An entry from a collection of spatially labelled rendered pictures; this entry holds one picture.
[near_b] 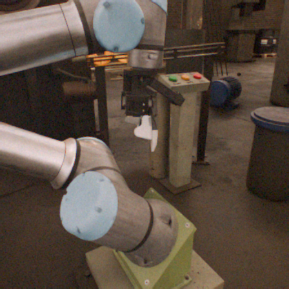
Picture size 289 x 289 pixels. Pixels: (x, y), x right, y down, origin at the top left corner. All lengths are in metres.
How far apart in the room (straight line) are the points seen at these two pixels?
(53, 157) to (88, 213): 0.19
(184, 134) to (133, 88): 0.71
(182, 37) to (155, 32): 3.29
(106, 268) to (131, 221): 0.30
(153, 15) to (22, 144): 0.43
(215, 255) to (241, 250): 0.11
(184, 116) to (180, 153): 0.20
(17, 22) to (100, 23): 0.12
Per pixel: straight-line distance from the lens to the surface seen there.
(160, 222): 0.70
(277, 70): 3.45
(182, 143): 1.34
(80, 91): 1.62
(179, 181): 1.44
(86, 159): 0.71
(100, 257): 0.93
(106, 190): 0.58
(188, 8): 5.79
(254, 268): 1.11
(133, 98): 0.64
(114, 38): 0.45
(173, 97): 0.69
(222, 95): 2.96
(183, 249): 0.75
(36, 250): 1.19
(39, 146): 0.69
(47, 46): 0.45
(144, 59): 0.63
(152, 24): 0.63
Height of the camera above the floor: 0.79
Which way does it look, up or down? 23 degrees down
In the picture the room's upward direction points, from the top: straight up
